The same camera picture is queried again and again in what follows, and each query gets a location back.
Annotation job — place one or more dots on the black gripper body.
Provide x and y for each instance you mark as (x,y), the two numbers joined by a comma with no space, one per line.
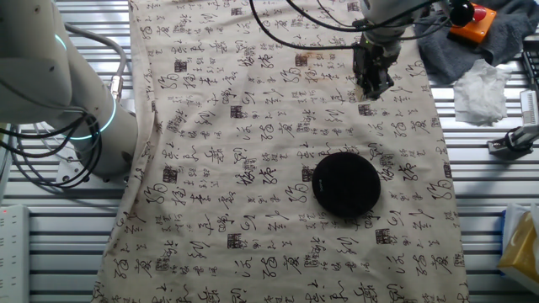
(375,61)

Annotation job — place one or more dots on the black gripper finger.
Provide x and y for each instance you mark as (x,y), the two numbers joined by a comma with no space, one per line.
(381,88)
(367,88)

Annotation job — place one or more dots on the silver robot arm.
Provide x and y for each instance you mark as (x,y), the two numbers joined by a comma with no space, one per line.
(42,63)

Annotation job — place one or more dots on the round black scale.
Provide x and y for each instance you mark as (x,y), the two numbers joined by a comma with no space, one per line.
(345,185)

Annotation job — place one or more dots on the crumpled white tissue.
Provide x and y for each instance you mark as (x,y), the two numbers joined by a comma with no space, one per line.
(480,92)

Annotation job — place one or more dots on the orange emergency stop box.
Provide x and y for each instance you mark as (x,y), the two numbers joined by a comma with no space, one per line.
(478,27)

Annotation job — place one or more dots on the grey towel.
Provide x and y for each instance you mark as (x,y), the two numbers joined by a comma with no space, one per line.
(509,42)

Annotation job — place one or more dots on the black keyboard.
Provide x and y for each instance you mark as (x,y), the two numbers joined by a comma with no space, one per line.
(532,63)

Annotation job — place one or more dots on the beige calligraphy print cloth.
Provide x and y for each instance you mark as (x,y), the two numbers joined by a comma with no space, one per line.
(210,126)

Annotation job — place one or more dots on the yellow tissue pack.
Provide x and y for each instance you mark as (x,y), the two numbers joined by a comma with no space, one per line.
(522,252)

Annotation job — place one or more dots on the white power strip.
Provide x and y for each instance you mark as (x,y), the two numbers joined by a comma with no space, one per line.
(14,252)

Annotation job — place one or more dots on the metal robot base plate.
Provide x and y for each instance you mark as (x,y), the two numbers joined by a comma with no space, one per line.
(69,168)

